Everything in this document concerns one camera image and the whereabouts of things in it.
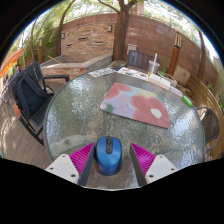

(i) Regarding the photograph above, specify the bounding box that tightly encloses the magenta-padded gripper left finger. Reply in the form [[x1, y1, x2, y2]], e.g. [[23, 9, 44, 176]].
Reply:
[[44, 142, 96, 187]]

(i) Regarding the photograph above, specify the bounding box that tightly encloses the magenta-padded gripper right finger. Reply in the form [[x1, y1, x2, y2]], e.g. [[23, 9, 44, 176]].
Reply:
[[129, 142, 179, 187]]

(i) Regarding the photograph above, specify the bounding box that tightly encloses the blue computer mouse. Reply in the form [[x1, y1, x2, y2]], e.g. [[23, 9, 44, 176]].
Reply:
[[95, 136, 123, 177]]

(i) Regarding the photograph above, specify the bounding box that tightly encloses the floral print mouse pad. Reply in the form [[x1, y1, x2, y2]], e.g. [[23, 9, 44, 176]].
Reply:
[[99, 82, 171, 129]]

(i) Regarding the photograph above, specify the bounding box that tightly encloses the black slatted chair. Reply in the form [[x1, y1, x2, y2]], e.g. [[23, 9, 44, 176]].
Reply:
[[9, 60, 71, 147]]

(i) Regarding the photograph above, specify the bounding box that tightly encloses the small green packet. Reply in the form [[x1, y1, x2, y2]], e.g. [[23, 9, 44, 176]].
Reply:
[[181, 95, 194, 108]]

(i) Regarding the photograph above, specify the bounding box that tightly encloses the thin pale book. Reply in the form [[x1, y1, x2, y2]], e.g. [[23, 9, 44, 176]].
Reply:
[[169, 85, 184, 98]]

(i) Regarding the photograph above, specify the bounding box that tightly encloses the black backpack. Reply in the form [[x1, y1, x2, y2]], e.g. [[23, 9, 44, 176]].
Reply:
[[13, 73, 54, 121]]

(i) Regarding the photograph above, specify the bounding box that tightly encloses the curved wooden slat bench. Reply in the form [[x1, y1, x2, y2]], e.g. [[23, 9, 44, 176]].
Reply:
[[186, 75, 224, 161]]

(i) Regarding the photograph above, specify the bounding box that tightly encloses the white square planter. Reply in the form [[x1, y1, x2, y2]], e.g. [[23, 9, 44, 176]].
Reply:
[[160, 69, 179, 88]]

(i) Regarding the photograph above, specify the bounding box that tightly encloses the tan stone block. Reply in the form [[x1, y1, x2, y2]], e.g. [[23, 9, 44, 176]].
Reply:
[[173, 65, 192, 87]]

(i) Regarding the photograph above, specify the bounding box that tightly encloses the colourful picture sheet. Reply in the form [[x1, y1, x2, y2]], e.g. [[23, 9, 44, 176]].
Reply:
[[117, 66, 150, 82]]

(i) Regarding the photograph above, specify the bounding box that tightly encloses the clear plastic cup with straw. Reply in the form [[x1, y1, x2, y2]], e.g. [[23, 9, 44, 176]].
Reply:
[[147, 52, 161, 76]]

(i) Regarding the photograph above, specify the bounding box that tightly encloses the white license plate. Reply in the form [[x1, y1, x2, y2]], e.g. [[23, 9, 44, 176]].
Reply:
[[88, 67, 118, 78]]

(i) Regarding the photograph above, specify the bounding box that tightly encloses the stone raised garden bed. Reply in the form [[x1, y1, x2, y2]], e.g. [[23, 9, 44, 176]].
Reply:
[[40, 53, 114, 81]]

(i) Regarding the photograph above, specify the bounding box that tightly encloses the dark wooden slat chair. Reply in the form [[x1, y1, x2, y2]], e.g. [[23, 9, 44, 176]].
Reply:
[[125, 49, 162, 72]]

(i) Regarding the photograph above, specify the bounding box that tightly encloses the slim dark tree trunk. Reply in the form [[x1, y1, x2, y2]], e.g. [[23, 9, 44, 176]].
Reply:
[[196, 28, 208, 81]]

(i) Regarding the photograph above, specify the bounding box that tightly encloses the orange parasol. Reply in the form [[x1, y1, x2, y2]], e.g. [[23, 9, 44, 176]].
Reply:
[[0, 47, 25, 79]]

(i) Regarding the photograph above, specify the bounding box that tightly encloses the thin leaning tree trunk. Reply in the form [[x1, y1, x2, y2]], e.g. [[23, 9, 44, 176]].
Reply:
[[54, 0, 78, 57]]

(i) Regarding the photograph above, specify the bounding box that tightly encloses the thick tree trunk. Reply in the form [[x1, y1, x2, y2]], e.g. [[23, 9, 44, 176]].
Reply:
[[98, 0, 144, 62]]

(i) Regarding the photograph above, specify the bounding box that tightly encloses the tall wooden lamp post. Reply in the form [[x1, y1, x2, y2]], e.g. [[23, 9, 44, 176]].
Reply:
[[166, 27, 184, 77]]

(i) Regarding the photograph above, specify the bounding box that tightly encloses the grey wall utility box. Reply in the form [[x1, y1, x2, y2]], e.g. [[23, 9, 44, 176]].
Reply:
[[126, 43, 138, 56]]

